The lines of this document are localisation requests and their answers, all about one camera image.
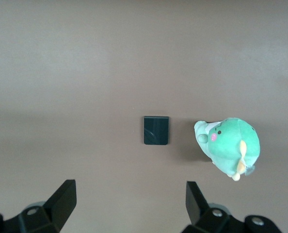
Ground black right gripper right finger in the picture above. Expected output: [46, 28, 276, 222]
[181, 181, 283, 233]

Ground green dinosaur plush toy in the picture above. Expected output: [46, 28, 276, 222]
[193, 116, 261, 183]

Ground black phone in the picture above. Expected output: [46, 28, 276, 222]
[143, 116, 171, 146]

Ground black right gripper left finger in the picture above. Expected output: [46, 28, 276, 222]
[0, 179, 77, 233]

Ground brown table cover sheet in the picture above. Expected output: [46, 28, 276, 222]
[0, 0, 288, 233]

